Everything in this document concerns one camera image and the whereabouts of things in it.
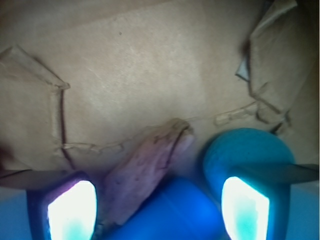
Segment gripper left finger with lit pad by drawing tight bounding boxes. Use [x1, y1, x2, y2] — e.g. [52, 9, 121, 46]
[0, 169, 97, 240]

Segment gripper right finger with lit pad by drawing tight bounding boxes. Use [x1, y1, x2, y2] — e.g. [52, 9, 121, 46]
[221, 163, 320, 240]

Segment blue foam ball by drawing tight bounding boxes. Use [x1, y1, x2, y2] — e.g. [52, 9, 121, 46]
[202, 127, 296, 198]

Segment blue plastic bottle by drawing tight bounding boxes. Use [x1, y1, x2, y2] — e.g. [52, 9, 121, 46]
[104, 177, 224, 240]

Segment brown paper bag basin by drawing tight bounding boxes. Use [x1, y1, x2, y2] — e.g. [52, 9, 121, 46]
[0, 0, 319, 177]

